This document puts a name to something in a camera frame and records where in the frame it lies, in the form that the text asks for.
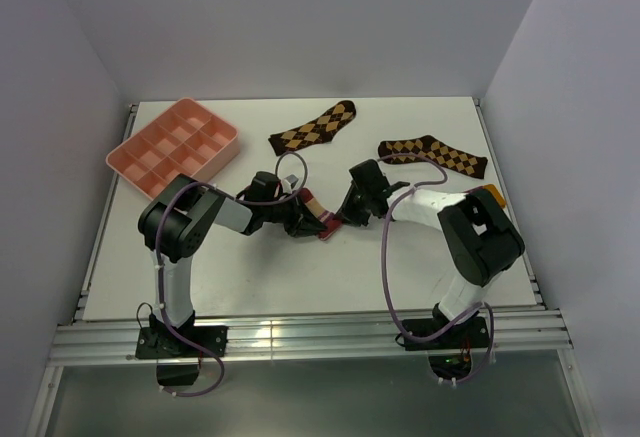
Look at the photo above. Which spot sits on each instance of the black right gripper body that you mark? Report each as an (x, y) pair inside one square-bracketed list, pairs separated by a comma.
[(359, 205)]

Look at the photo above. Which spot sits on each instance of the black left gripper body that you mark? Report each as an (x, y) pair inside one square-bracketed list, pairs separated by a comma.
[(288, 213)]

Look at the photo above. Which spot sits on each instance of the tan maroon purple-striped sock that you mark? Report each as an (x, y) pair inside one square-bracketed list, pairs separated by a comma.
[(331, 222)]

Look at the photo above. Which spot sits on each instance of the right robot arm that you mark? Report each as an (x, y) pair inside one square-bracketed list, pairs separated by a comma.
[(481, 239)]

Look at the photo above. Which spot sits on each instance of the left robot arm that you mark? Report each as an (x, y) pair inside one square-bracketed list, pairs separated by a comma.
[(175, 224)]

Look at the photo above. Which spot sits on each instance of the brown argyle sock left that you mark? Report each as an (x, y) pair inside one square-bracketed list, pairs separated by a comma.
[(318, 131)]

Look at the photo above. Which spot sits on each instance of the brown argyle sock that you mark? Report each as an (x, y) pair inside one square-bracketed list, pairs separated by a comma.
[(318, 131), (399, 152)]

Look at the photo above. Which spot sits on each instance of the brown argyle sock right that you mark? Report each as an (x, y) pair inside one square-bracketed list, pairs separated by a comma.
[(399, 152)]

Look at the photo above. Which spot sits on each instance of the pink divided organizer tray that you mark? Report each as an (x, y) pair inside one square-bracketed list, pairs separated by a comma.
[(187, 138)]

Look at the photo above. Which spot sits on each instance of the maroon purple orange-toe sock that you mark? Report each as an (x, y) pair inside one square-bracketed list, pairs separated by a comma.
[(494, 191)]

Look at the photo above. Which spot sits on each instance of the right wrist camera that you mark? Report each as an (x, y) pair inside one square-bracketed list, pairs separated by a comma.
[(370, 182)]

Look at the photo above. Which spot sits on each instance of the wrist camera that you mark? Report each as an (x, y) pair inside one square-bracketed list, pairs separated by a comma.
[(267, 187), (370, 182)]

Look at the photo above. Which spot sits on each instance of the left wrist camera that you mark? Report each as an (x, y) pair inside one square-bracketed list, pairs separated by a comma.
[(267, 187)]

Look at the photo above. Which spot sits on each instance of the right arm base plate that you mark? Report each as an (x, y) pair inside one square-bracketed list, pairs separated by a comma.
[(471, 334)]

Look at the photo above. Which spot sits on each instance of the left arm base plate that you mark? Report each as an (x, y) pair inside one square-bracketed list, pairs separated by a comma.
[(154, 344)]

